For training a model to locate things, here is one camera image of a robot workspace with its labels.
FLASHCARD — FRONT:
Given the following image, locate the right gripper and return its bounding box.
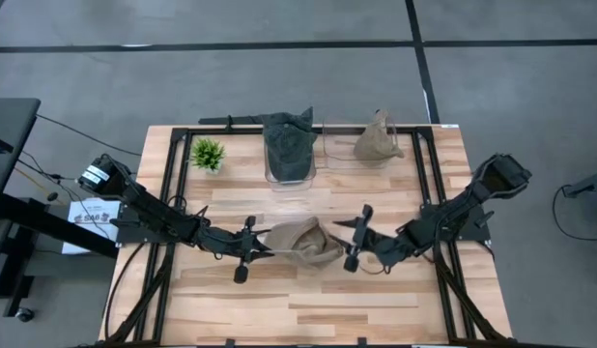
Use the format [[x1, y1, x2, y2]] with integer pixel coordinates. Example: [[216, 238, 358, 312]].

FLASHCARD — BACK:
[[332, 204, 409, 274]]

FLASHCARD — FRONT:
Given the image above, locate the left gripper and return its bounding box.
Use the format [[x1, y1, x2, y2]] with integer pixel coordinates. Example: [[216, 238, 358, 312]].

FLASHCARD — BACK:
[[198, 216, 276, 285]]

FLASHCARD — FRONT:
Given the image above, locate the beige canvas cap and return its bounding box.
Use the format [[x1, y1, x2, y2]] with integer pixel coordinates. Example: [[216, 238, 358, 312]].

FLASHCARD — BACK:
[[353, 108, 406, 168], [263, 216, 347, 271]]

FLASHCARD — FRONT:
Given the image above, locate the clear plastic bin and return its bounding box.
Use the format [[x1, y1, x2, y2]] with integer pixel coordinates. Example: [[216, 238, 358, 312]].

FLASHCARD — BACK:
[[322, 115, 400, 170], [263, 123, 318, 192]]

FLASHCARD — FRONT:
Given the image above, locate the small green potted plant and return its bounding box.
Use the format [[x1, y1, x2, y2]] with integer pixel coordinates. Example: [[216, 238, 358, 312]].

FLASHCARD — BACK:
[[189, 137, 227, 174]]

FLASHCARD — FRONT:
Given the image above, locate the white paper sign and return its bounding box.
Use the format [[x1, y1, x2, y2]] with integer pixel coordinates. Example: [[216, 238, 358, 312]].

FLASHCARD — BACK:
[[61, 197, 121, 256]]

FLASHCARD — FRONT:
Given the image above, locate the black stand base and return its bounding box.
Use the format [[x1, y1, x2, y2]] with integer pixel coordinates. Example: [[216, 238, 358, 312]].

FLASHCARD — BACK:
[[561, 167, 597, 210]]

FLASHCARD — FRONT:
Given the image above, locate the black office desk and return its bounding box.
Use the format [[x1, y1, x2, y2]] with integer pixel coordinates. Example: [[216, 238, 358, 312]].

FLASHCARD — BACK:
[[0, 98, 120, 318]]

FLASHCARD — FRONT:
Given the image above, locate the black aluminium table frame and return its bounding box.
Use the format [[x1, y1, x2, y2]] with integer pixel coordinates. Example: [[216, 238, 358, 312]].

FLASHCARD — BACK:
[[102, 124, 515, 348]]

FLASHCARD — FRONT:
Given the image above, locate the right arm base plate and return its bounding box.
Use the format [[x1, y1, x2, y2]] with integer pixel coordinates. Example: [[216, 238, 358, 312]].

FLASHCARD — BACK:
[[420, 202, 493, 243]]

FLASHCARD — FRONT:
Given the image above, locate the black mounting bracket bar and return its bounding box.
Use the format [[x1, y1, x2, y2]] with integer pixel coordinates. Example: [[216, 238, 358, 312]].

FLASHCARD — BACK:
[[198, 114, 262, 127]]

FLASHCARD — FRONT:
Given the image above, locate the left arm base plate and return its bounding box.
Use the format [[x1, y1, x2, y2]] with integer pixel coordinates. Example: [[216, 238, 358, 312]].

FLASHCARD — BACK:
[[115, 205, 186, 246]]

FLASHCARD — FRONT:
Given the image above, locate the black floor cable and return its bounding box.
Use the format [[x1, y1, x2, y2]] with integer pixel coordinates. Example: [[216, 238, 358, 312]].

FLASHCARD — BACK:
[[36, 113, 143, 158], [551, 183, 597, 242]]

